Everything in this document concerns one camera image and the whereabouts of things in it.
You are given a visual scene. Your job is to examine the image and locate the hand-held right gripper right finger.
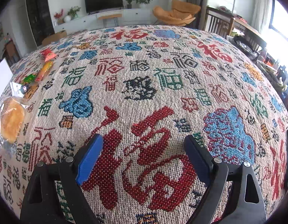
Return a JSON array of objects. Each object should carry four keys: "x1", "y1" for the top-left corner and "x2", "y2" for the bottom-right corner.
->
[{"x1": 184, "y1": 134, "x2": 267, "y2": 224}]

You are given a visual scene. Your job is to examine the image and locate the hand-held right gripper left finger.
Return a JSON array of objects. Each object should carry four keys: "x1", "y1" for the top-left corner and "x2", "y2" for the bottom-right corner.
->
[{"x1": 20, "y1": 133, "x2": 104, "y2": 224}]

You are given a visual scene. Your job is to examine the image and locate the bread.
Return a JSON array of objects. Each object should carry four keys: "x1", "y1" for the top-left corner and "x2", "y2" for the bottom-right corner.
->
[{"x1": 0, "y1": 97, "x2": 26, "y2": 154}]

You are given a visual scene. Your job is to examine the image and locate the orange sausage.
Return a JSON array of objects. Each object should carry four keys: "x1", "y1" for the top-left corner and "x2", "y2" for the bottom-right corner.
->
[{"x1": 35, "y1": 61, "x2": 54, "y2": 82}]

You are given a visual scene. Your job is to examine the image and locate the white green snack packet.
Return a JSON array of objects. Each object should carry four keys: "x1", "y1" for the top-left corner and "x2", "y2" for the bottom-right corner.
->
[{"x1": 10, "y1": 82, "x2": 31, "y2": 99}]

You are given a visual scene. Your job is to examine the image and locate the green sausage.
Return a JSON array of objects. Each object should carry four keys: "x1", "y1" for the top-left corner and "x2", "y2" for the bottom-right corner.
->
[{"x1": 21, "y1": 73, "x2": 37, "y2": 85}]

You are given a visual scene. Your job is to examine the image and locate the red snack packet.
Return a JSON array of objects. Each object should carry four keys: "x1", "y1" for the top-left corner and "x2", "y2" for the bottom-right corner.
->
[{"x1": 40, "y1": 48, "x2": 58, "y2": 63}]

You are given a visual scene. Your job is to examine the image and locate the white cardboard box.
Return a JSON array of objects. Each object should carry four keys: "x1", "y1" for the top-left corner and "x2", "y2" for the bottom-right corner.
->
[{"x1": 0, "y1": 58, "x2": 14, "y2": 104}]

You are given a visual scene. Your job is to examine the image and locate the printed woven blanket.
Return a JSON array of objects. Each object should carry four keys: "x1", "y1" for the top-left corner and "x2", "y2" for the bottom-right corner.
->
[{"x1": 0, "y1": 24, "x2": 288, "y2": 224}]

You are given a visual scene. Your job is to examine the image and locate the dark wooden chair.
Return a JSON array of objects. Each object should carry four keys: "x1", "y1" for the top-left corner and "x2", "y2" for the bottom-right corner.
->
[
  {"x1": 203, "y1": 7, "x2": 235, "y2": 39},
  {"x1": 229, "y1": 34, "x2": 263, "y2": 59}
]

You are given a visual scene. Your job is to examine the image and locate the brown cardboard box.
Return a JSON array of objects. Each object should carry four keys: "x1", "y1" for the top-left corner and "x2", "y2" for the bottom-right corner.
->
[{"x1": 42, "y1": 31, "x2": 67, "y2": 45}]

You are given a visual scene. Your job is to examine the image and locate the wooden side cabinet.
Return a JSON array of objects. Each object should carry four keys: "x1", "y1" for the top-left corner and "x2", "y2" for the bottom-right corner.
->
[{"x1": 3, "y1": 38, "x2": 21, "y2": 61}]

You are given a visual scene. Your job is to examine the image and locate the wooden dining table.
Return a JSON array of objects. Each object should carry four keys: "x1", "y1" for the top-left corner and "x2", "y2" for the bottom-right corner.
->
[{"x1": 232, "y1": 16, "x2": 268, "y2": 49}]

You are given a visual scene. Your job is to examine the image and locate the wooden stool with metal legs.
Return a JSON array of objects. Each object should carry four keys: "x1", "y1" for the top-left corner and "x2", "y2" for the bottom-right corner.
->
[{"x1": 97, "y1": 13, "x2": 123, "y2": 27}]

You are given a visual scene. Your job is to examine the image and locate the red flower plant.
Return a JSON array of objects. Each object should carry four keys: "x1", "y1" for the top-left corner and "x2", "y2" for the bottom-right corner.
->
[{"x1": 53, "y1": 9, "x2": 64, "y2": 24}]

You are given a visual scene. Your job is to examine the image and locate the green potted plant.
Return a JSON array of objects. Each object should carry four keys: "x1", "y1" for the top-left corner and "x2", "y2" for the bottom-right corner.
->
[{"x1": 67, "y1": 6, "x2": 81, "y2": 19}]

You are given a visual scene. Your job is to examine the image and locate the orange lounge chair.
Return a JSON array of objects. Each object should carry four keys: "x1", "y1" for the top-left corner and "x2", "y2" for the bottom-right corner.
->
[{"x1": 153, "y1": 0, "x2": 201, "y2": 27}]

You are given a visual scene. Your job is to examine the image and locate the white television cabinet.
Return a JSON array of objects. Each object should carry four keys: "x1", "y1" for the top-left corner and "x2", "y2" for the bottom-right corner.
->
[{"x1": 53, "y1": 8, "x2": 155, "y2": 33}]

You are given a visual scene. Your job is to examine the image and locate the bright window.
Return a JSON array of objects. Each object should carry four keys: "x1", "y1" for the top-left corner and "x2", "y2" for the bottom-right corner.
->
[{"x1": 263, "y1": 0, "x2": 288, "y2": 70}]

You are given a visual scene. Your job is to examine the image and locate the black television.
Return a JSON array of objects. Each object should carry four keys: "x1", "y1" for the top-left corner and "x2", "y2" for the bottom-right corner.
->
[{"x1": 84, "y1": 0, "x2": 123, "y2": 14}]

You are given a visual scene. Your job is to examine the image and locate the grey curtain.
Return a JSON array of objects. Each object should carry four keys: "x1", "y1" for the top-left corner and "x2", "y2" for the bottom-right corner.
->
[{"x1": 186, "y1": 0, "x2": 210, "y2": 31}]

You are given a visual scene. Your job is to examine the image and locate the large leafy potted plant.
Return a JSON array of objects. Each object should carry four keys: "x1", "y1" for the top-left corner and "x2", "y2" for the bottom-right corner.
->
[{"x1": 133, "y1": 0, "x2": 154, "y2": 8}]

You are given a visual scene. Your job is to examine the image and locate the white curtain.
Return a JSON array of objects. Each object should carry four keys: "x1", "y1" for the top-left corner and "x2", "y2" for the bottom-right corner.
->
[{"x1": 251, "y1": 0, "x2": 273, "y2": 33}]

